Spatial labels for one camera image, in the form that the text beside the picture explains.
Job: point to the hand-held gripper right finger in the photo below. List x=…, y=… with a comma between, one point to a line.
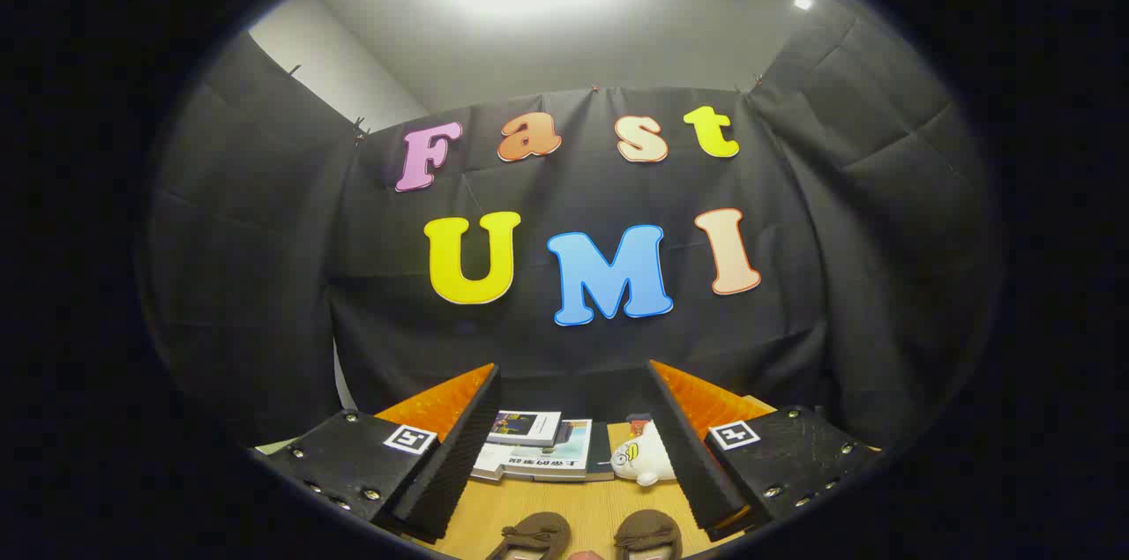
x=697, y=463

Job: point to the brown fuzzy shoe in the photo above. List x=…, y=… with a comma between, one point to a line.
x=534, y=533
x=648, y=532

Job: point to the white plush toy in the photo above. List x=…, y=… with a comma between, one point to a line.
x=639, y=459

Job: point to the small dark-cover book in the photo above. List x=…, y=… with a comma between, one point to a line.
x=525, y=426

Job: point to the black cover book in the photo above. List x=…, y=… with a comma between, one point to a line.
x=601, y=454

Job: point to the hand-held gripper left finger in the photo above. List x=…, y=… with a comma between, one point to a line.
x=459, y=463

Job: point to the penguin plush toy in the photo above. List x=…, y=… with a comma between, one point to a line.
x=637, y=423

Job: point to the white cover book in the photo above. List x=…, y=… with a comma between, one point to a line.
x=487, y=461

